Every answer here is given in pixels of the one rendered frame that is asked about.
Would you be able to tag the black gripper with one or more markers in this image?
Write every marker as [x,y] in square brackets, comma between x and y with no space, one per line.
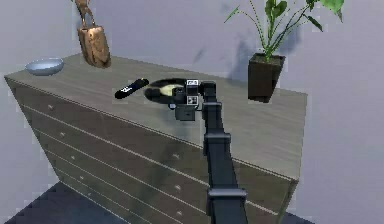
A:
[185,112]

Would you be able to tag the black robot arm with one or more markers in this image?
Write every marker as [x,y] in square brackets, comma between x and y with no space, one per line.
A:
[218,156]

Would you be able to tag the black remote control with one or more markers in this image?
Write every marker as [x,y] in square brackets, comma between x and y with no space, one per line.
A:
[130,88]

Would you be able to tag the green house plant dark pot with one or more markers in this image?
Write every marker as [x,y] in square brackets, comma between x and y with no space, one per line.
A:
[264,78]

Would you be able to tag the grey wooden chest of drawers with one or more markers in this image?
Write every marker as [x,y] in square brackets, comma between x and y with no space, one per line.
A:
[100,133]

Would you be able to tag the pale blue bowl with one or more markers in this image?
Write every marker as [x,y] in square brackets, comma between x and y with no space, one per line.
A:
[44,66]

